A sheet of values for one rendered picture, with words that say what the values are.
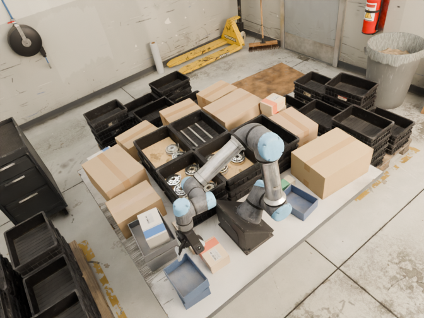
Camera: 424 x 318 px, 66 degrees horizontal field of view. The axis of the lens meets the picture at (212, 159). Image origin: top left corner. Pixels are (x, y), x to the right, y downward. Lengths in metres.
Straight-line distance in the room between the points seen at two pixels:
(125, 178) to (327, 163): 1.29
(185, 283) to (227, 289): 0.22
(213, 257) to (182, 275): 0.19
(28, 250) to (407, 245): 2.82
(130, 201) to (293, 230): 1.01
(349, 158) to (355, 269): 0.94
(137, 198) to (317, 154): 1.17
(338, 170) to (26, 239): 2.26
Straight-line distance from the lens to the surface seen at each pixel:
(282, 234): 1.99
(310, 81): 3.93
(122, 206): 2.12
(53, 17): 4.88
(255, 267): 1.88
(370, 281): 2.72
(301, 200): 2.14
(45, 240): 2.76
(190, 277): 1.81
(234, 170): 2.17
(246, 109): 2.58
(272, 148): 1.43
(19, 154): 3.05
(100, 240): 3.19
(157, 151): 2.46
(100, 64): 5.17
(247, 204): 1.84
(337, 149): 2.21
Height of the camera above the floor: 2.35
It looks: 42 degrees down
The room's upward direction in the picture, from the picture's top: 11 degrees counter-clockwise
